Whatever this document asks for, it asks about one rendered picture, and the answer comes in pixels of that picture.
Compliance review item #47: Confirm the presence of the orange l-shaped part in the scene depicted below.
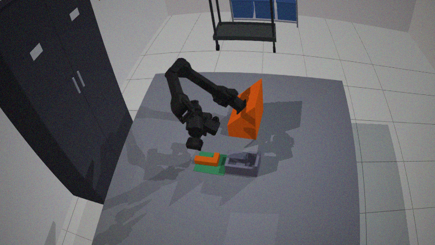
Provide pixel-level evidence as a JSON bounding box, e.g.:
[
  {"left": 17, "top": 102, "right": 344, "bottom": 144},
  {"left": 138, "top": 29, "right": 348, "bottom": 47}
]
[{"left": 194, "top": 152, "right": 220, "bottom": 167}]

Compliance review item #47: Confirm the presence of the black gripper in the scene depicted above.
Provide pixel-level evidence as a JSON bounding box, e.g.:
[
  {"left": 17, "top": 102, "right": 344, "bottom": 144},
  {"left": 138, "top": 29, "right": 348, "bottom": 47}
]
[{"left": 185, "top": 112, "right": 213, "bottom": 151}]

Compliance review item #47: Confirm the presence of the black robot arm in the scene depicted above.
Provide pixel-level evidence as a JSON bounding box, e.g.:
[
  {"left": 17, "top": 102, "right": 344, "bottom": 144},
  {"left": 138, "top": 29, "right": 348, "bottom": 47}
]
[{"left": 165, "top": 58, "right": 246, "bottom": 138}]

